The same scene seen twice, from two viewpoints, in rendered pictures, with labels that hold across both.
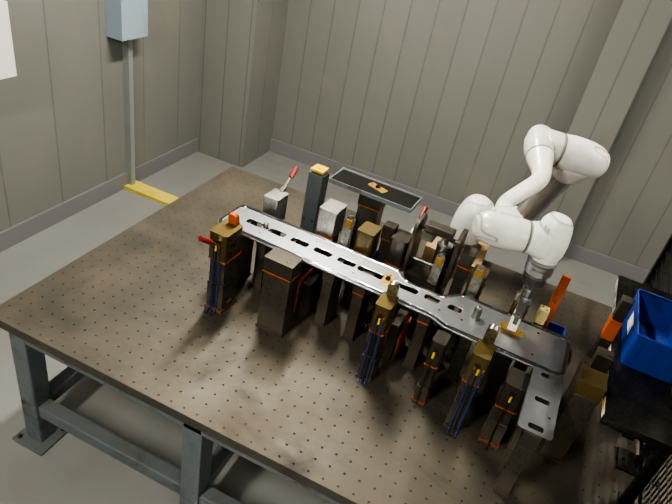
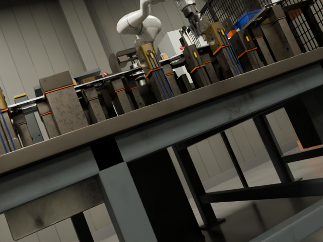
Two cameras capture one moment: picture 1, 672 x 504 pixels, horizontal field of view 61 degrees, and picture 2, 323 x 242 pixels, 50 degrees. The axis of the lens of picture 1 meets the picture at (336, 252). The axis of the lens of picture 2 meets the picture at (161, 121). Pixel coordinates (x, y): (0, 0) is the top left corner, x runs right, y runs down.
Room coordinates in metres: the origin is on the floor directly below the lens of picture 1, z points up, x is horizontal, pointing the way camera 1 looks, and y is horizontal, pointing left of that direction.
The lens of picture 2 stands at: (0.44, 0.81, 0.54)
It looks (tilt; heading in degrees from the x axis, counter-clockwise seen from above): 6 degrees up; 320
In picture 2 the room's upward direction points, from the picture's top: 23 degrees counter-clockwise
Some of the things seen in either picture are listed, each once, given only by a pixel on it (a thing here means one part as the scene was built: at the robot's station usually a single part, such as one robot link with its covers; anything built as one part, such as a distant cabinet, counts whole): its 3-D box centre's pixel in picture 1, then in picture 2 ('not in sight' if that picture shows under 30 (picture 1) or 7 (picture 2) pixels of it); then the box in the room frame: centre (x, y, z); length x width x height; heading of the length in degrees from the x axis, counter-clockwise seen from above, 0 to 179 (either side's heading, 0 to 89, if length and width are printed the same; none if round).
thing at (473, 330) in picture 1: (381, 279); (124, 76); (1.74, -0.19, 1.00); 1.38 x 0.22 x 0.02; 70
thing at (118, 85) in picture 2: (360, 303); (124, 109); (1.76, -0.13, 0.84); 0.12 x 0.05 x 0.29; 160
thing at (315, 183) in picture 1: (311, 216); (35, 138); (2.22, 0.14, 0.92); 0.08 x 0.08 x 0.44; 70
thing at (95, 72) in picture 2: (375, 189); (68, 82); (2.13, -0.11, 1.16); 0.37 x 0.14 x 0.02; 70
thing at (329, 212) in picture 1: (326, 247); not in sight; (2.02, 0.04, 0.90); 0.13 x 0.08 x 0.41; 160
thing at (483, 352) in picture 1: (467, 390); (228, 58); (1.39, -0.52, 0.87); 0.12 x 0.07 x 0.35; 160
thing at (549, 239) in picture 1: (548, 236); not in sight; (1.58, -0.63, 1.39); 0.13 x 0.11 x 0.16; 88
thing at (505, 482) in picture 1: (517, 460); (286, 36); (1.17, -0.66, 0.84); 0.05 x 0.05 x 0.29; 70
